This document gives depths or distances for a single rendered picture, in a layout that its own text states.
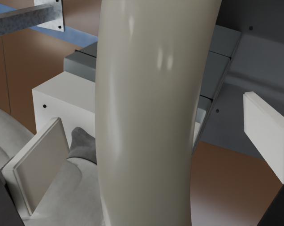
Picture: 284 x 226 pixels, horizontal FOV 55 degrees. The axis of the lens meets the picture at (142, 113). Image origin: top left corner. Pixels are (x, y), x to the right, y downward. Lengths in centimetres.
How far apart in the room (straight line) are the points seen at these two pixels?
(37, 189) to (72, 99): 49
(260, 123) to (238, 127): 139
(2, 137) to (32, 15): 116
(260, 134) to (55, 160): 13
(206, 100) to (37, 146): 55
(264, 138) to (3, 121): 50
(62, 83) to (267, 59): 98
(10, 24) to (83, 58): 84
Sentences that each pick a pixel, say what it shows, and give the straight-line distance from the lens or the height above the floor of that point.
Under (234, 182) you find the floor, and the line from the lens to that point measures 181.
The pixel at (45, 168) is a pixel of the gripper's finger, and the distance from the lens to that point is 18.
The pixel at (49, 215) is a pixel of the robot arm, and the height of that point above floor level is 112.
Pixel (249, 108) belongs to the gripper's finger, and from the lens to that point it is 19.
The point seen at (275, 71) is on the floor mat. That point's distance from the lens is 142.
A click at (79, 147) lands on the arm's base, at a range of 66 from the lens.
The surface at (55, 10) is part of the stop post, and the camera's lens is 178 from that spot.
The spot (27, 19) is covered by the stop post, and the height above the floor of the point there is 23.
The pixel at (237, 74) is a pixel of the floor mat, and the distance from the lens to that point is 143.
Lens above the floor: 135
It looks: 53 degrees down
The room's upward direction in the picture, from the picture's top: 140 degrees counter-clockwise
